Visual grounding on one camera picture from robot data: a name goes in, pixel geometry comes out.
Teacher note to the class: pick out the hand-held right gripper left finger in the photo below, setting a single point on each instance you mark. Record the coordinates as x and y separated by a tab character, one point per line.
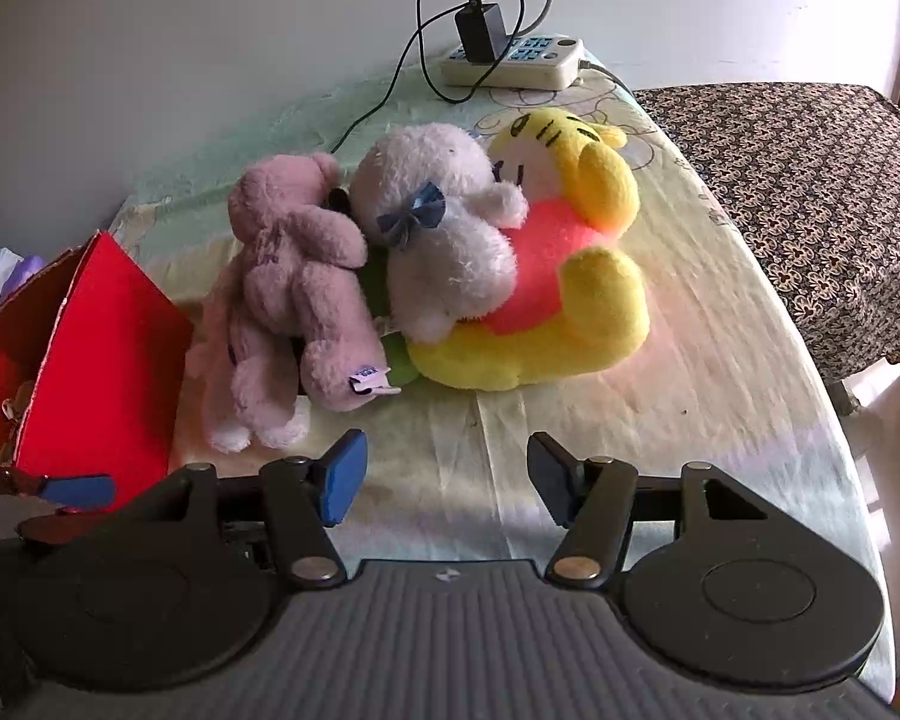
343	481

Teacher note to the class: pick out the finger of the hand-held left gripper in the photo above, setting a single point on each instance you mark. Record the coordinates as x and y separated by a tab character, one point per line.
79	491
56	529

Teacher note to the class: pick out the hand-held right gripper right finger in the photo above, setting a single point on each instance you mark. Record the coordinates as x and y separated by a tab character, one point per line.
551	481

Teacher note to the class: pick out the green plush doll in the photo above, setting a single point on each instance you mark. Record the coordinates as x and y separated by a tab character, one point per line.
399	361

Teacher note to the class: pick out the red cardboard box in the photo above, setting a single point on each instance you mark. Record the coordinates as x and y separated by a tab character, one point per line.
112	360

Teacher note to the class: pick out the yellow plush tiger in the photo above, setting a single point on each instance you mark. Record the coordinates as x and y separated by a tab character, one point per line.
600	292

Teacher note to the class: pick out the pink plush teddy bear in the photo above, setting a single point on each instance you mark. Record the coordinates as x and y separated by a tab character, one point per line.
292	277

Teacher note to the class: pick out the white plush with blue bow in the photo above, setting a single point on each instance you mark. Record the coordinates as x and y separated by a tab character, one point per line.
450	262

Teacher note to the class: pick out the purple tissue pack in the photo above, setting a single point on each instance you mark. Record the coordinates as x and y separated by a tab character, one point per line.
28	267

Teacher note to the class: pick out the brown patterned blanket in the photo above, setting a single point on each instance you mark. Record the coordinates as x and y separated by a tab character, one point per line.
810	187

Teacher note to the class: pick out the white power strip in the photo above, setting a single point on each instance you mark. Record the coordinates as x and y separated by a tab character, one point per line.
547	71

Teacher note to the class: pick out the black charger adapter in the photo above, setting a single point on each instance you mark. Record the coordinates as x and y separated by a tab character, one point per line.
480	34

